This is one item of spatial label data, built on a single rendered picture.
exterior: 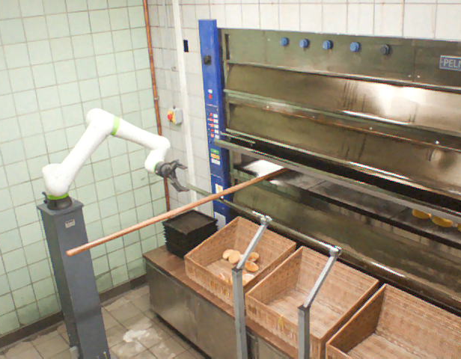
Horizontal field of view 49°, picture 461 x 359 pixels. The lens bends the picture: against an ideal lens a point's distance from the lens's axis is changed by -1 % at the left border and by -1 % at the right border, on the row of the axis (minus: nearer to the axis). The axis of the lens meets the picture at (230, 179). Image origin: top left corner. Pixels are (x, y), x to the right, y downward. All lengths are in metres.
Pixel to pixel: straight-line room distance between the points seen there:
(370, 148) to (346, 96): 0.28
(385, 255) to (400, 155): 0.56
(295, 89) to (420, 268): 1.14
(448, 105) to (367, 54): 0.47
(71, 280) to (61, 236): 0.30
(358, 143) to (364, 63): 0.40
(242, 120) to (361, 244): 1.08
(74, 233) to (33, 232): 0.76
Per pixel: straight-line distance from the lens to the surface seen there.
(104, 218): 4.09
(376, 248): 2.81
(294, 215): 3.15
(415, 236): 2.64
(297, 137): 2.93
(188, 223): 3.61
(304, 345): 2.55
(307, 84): 2.83
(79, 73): 3.77
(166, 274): 3.57
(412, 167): 2.51
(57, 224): 3.11
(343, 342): 2.71
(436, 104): 2.40
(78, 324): 3.45
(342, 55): 2.65
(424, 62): 2.40
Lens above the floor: 2.38
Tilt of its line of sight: 21 degrees down
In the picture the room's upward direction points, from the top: 4 degrees counter-clockwise
